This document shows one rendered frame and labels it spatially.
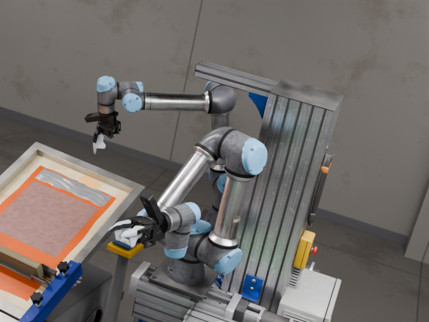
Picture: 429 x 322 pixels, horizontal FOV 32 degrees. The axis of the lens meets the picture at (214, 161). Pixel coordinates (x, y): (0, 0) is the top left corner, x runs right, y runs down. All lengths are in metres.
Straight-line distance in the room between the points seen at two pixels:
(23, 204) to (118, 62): 3.78
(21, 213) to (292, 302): 1.18
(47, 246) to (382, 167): 3.99
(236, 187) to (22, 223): 0.99
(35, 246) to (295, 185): 1.07
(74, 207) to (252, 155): 0.96
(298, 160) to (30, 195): 1.18
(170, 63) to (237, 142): 4.15
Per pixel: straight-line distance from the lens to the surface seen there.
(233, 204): 2.67
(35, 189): 3.32
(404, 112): 6.39
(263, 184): 2.86
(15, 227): 3.19
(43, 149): 3.44
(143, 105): 3.07
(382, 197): 6.63
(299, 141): 2.77
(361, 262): 6.22
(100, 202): 3.21
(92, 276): 3.42
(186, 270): 2.88
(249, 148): 2.57
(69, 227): 3.14
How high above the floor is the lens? 2.80
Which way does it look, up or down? 22 degrees down
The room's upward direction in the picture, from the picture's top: 13 degrees clockwise
